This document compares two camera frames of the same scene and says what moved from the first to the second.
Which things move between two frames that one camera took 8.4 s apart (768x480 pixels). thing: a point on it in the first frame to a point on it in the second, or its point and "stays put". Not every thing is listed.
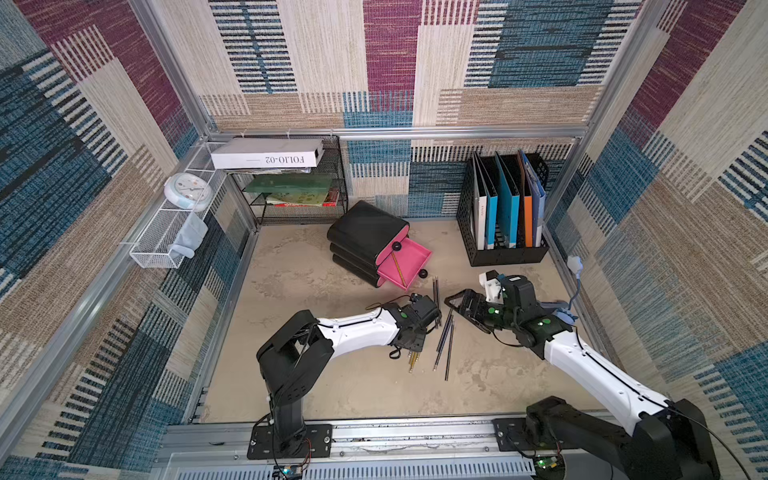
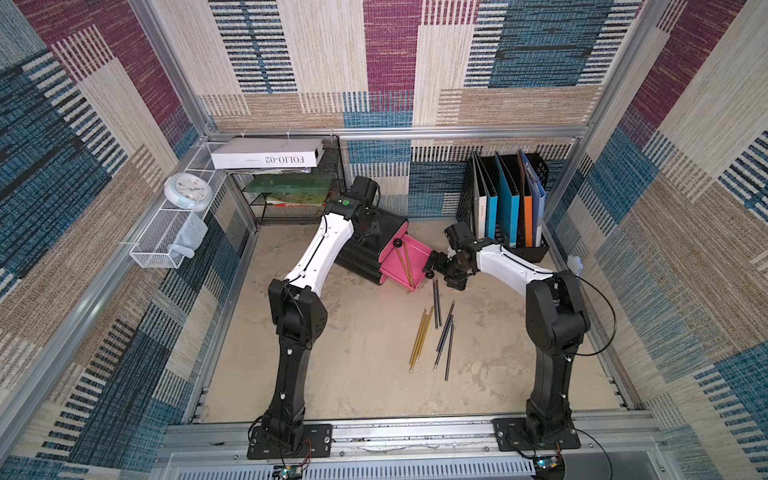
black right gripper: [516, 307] to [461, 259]
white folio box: [235, 154] stays put
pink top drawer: [394, 245] stays put
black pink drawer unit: [371, 243] stays put
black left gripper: [420, 345] to [375, 229]
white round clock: [188, 190] stays put
